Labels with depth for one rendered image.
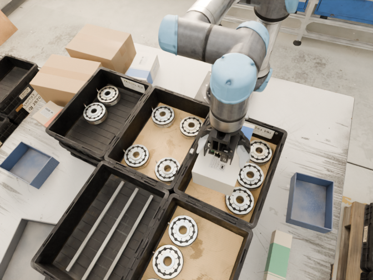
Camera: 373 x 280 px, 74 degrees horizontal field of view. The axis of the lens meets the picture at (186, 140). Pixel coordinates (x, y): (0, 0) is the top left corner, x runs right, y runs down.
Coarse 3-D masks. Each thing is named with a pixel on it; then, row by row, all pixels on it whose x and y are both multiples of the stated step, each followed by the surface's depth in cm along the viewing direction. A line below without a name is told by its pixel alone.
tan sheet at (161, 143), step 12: (204, 120) 111; (144, 132) 110; (156, 132) 110; (168, 132) 109; (144, 144) 107; (156, 144) 106; (168, 144) 106; (180, 144) 106; (156, 156) 104; (168, 156) 103; (180, 156) 103; (144, 168) 101; (168, 168) 101
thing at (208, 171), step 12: (252, 132) 71; (204, 156) 69; (204, 168) 67; (216, 168) 67; (228, 168) 66; (240, 168) 72; (204, 180) 69; (216, 180) 65; (228, 180) 65; (228, 192) 69
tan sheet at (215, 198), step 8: (272, 144) 103; (256, 152) 102; (272, 152) 101; (264, 168) 98; (248, 176) 97; (264, 176) 97; (192, 184) 97; (184, 192) 95; (192, 192) 95; (200, 192) 95; (208, 192) 95; (216, 192) 95; (256, 192) 94; (208, 200) 93; (216, 200) 93; (224, 200) 93; (240, 200) 93; (256, 200) 92; (224, 208) 92; (248, 216) 90
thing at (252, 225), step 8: (248, 120) 98; (256, 120) 98; (272, 128) 95; (280, 128) 95; (200, 136) 96; (280, 144) 92; (280, 152) 91; (192, 160) 91; (184, 168) 90; (272, 168) 87; (272, 176) 86; (176, 184) 87; (176, 192) 85; (264, 192) 83; (192, 200) 84; (200, 200) 84; (264, 200) 82; (208, 208) 82; (216, 208) 82; (256, 216) 80; (248, 224) 79; (256, 224) 79
